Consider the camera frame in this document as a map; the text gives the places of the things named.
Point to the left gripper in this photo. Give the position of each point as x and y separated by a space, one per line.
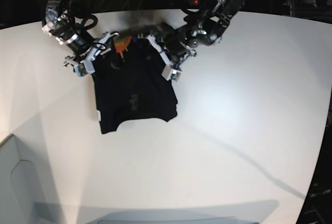
177 45

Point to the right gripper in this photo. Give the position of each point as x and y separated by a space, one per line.
77 38

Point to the white panel at table corner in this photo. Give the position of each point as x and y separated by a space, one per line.
22 196

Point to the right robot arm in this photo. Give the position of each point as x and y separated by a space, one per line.
66 9

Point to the white garment label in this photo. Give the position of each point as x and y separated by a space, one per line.
99 115

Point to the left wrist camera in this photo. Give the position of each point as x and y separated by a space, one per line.
169 73

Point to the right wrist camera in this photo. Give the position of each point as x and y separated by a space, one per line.
84 68

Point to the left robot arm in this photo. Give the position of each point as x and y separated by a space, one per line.
213 9

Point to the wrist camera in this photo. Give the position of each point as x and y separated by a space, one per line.
169 73
84 68

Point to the black T-shirt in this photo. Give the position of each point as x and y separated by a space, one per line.
128 85

